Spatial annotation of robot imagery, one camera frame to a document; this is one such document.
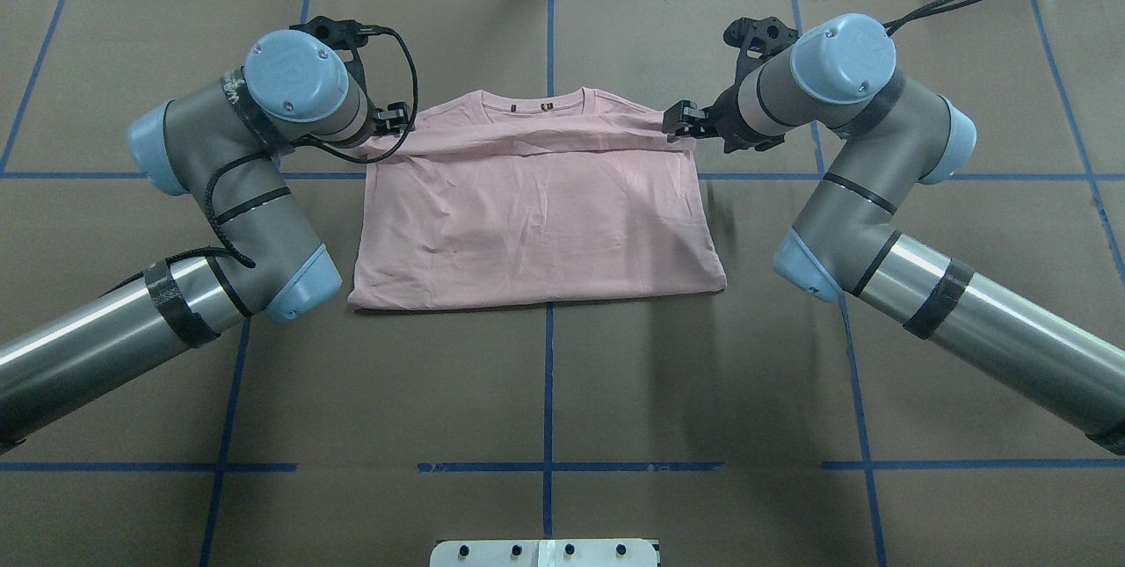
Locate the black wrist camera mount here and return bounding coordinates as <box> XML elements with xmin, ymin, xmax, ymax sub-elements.
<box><xmin>288</xmin><ymin>17</ymin><xmax>377</xmax><ymax>93</ymax></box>
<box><xmin>722</xmin><ymin>17</ymin><xmax>800</xmax><ymax>84</ymax></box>

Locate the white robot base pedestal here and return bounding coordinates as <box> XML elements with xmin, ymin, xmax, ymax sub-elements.
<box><xmin>429</xmin><ymin>538</ymin><xmax>662</xmax><ymax>566</ymax></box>

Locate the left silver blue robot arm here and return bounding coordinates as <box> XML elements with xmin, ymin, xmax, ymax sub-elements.
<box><xmin>3</xmin><ymin>26</ymin><xmax>378</xmax><ymax>461</ymax></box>

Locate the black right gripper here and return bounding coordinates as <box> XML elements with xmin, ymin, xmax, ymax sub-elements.
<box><xmin>662</xmin><ymin>89</ymin><xmax>785</xmax><ymax>154</ymax></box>

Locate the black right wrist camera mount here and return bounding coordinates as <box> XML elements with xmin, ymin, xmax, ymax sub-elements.
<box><xmin>722</xmin><ymin>17</ymin><xmax>800</xmax><ymax>84</ymax></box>

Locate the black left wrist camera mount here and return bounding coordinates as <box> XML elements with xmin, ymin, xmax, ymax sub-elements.
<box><xmin>288</xmin><ymin>17</ymin><xmax>377</xmax><ymax>93</ymax></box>

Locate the pink Snoopy t-shirt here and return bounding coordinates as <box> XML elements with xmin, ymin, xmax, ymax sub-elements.
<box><xmin>348</xmin><ymin>89</ymin><xmax>727</xmax><ymax>311</ymax></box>

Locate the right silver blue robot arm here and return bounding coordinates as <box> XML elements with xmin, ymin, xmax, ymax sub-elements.
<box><xmin>663</xmin><ymin>14</ymin><xmax>1122</xmax><ymax>455</ymax></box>

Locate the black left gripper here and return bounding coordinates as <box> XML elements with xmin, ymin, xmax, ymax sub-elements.
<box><xmin>356</xmin><ymin>101</ymin><xmax>416</xmax><ymax>146</ymax></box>

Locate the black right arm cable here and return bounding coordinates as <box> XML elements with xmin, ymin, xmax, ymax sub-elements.
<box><xmin>882</xmin><ymin>0</ymin><xmax>1001</xmax><ymax>36</ymax></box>

